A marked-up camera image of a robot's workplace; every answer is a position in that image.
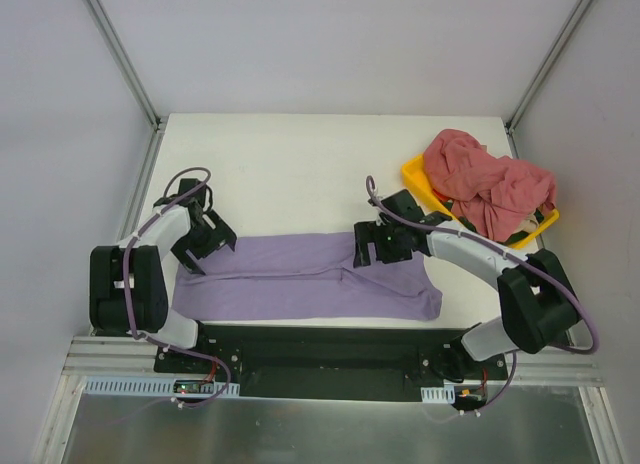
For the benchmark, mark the pink t shirt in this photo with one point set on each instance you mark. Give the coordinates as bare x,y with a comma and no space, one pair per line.
497,195

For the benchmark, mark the green t shirt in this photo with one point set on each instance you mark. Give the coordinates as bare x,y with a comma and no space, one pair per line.
513,238

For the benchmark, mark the aluminium frame post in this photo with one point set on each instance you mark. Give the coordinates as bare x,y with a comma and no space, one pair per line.
559,45
123,62

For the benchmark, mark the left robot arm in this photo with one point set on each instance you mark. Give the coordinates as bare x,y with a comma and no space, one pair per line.
127,289

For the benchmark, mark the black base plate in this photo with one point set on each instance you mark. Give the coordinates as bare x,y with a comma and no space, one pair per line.
332,363

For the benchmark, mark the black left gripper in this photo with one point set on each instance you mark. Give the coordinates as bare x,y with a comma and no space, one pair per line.
206,242

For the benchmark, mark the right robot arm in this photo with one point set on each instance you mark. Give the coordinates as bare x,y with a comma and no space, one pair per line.
536,302

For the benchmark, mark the purple t shirt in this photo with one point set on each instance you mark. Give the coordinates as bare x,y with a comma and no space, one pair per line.
303,276

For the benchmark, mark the left aluminium frame post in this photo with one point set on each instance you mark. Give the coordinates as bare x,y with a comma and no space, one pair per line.
123,62

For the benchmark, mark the white cloth in tray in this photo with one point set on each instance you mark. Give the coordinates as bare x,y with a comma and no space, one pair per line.
530,224

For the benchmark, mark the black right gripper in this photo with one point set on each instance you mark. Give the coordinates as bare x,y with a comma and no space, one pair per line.
370,244

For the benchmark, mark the yellow plastic tray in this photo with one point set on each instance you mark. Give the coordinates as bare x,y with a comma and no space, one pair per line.
417,182

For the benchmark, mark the right aluminium frame post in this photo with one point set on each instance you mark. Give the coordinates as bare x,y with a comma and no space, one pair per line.
559,45

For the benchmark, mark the white slotted cable duct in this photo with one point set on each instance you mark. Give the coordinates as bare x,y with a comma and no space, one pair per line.
159,387

